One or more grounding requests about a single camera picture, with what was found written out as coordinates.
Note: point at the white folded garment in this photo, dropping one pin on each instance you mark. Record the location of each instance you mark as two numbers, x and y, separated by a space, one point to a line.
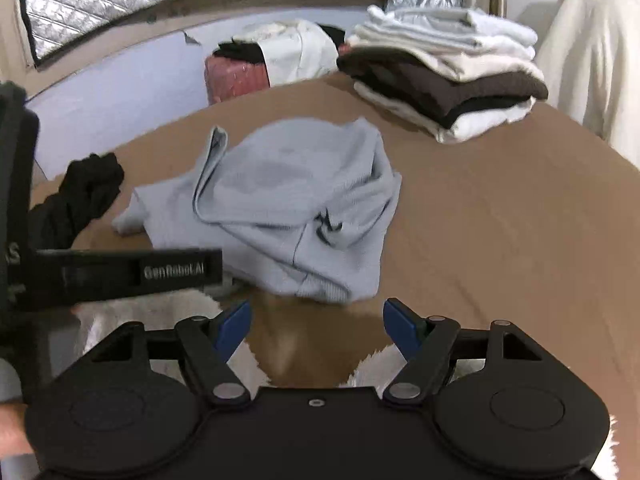
475 125

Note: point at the brown fleece sweater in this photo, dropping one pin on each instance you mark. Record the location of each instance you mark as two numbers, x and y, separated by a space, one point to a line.
425 80

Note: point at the white folded shirt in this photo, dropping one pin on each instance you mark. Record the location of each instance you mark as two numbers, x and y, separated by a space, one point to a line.
450 42

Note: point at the light grey folded shirt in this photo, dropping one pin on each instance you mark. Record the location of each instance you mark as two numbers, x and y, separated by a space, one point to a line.
440 17

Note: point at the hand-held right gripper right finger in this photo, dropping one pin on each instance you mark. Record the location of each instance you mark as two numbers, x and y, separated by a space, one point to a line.
400 327

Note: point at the black folded garment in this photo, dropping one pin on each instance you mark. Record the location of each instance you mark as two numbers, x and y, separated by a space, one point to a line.
480 107

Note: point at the light grey-blue sweater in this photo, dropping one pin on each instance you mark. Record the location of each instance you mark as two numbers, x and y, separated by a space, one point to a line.
280 185

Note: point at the black crumpled garment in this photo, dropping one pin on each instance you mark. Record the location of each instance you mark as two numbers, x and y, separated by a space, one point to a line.
85 195

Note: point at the white buttoned coat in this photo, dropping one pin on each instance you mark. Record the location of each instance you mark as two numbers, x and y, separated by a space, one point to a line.
595 60

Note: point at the pink storage box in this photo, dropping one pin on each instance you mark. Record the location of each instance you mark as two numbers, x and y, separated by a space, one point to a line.
235 80

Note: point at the white fluffy blanket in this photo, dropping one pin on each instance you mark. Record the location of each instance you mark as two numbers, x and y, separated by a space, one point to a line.
150 312

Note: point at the black cloth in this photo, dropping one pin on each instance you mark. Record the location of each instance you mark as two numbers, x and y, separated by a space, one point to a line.
240 51

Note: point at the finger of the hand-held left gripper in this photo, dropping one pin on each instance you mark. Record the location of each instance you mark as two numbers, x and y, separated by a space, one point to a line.
125 272

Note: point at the white jacket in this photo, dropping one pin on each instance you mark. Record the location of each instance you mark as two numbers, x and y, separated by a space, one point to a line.
295 52

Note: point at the person's left hand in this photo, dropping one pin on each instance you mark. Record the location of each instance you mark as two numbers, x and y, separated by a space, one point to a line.
11 427

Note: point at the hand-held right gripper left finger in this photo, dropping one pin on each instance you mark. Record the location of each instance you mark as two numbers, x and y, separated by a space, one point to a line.
235 327

